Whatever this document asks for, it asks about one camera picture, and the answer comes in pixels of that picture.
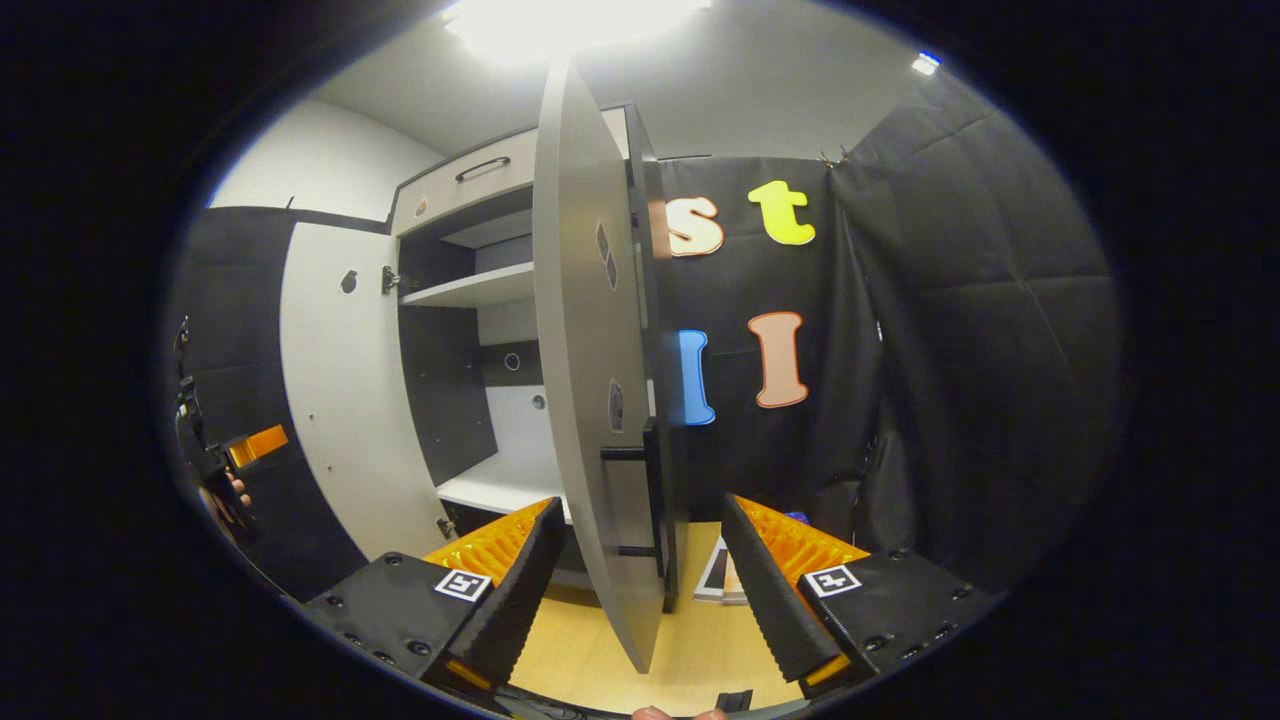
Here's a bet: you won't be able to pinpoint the white cabinet shelf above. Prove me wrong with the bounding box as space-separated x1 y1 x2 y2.
437 450 573 523
400 262 536 309

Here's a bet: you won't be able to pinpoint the grey cabinet door checkered sticker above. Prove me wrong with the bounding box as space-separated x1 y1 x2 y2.
280 222 451 563

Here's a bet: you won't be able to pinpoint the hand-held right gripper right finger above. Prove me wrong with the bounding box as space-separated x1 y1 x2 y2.
720 493 1006 706

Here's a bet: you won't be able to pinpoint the black backdrop cloth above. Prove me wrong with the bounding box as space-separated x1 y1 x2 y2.
640 155 881 546

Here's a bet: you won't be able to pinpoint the black quilted cloth panel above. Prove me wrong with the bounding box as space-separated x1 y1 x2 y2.
830 70 1126 601
165 205 393 601

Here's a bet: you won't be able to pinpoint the grey double-door shoe cabinet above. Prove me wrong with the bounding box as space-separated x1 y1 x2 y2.
280 60 693 673

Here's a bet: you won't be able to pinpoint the large ceiling light panel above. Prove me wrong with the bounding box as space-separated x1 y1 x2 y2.
445 0 713 63

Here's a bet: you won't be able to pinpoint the white magazines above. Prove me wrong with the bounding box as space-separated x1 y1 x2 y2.
693 535 751 606

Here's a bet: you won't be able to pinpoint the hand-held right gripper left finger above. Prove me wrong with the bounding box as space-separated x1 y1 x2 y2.
300 497 568 703

